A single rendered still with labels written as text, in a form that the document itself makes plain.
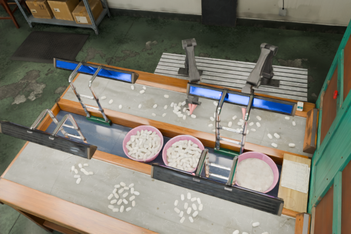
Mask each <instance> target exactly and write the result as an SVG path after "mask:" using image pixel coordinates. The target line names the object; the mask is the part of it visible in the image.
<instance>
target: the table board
mask: <svg viewBox="0 0 351 234"><path fill-rule="evenodd" d="M79 74H80V73H78V74H77V76H76V77H75V78H74V80H73V83H74V81H75V80H76V79H77V77H78V76H79ZM70 87H71V86H70V85H69V86H68V87H67V89H66V90H65V91H64V93H63V94H62V95H61V97H60V98H63V96H64V95H65V94H66V92H67V91H68V90H69V88H70ZM51 111H52V112H53V114H54V115H55V116H57V114H58V113H59V111H60V108H59V107H58V105H57V104H55V105H54V106H53V108H52V109H51ZM52 121H53V119H52V118H51V117H50V115H49V114H47V116H46V117H45V118H44V120H43V121H42V122H41V124H40V125H39V126H38V128H37V129H38V130H41V131H46V129H47V128H48V127H49V125H50V124H51V122H52ZM28 143H29V141H27V142H26V143H25V145H24V146H23V148H22V149H21V150H20V152H19V153H18V154H17V156H16V157H15V158H14V160H13V161H12V162H11V164H10V165H9V166H8V168H7V169H6V170H5V172H4V173H3V174H2V176H1V178H3V177H4V175H5V174H6V173H7V171H8V170H9V169H10V167H11V166H12V165H13V163H14V162H15V161H16V159H17V158H18V157H19V155H20V154H21V153H22V151H23V150H24V149H25V147H26V146H27V145H28Z"/></svg>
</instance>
